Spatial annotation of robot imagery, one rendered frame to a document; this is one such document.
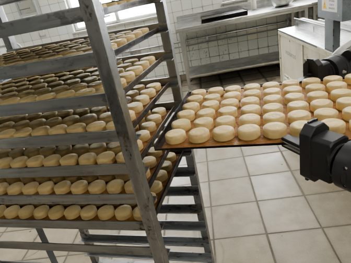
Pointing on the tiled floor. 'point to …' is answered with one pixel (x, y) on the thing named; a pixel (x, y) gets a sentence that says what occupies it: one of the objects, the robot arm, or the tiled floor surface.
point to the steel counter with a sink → (194, 24)
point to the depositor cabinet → (300, 50)
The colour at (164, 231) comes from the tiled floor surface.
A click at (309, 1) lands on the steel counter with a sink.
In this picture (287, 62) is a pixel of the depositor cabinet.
